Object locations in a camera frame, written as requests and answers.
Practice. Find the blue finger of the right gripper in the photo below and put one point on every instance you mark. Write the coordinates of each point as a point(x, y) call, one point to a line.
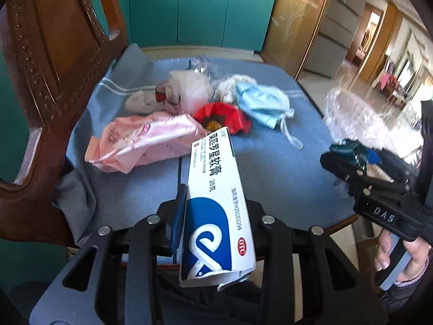
point(373, 156)
point(348, 153)

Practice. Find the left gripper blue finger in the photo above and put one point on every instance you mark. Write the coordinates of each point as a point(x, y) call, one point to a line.
point(176, 219)

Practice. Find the dark green wrapper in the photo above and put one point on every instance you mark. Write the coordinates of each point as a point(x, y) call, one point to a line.
point(348, 152)

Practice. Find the white blue medicine box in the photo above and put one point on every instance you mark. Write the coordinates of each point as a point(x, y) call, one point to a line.
point(218, 246)

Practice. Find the pink plastic bag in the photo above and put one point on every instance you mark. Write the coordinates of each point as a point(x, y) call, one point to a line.
point(134, 141)

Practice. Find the light blue face mask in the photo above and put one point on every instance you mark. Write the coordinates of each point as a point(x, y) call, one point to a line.
point(269, 106)

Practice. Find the red flower wrapper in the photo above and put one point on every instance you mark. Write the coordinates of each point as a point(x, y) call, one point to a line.
point(216, 115)

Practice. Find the white plastic bag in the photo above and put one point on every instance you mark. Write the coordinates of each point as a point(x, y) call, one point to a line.
point(184, 92)

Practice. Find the white tissue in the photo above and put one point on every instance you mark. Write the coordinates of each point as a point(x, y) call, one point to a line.
point(226, 91)

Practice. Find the small white paper wrapper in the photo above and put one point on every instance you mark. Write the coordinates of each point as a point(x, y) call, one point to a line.
point(143, 102)

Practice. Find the white plastic trash basket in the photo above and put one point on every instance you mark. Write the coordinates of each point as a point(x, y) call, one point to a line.
point(349, 116)

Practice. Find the teal kitchen cabinets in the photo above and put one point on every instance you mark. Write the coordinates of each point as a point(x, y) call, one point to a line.
point(238, 24)

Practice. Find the right hand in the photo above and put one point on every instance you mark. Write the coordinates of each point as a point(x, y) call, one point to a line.
point(419, 250)

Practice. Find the blue striped tablecloth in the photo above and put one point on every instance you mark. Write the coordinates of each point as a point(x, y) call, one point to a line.
point(290, 184)

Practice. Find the grey refrigerator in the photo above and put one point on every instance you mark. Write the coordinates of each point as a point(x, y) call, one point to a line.
point(335, 35)

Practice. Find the carved brown wooden chair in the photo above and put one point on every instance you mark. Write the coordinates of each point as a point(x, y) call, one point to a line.
point(56, 51)

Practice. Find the wooden door frame panel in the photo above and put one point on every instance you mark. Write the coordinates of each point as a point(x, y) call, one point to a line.
point(292, 30)

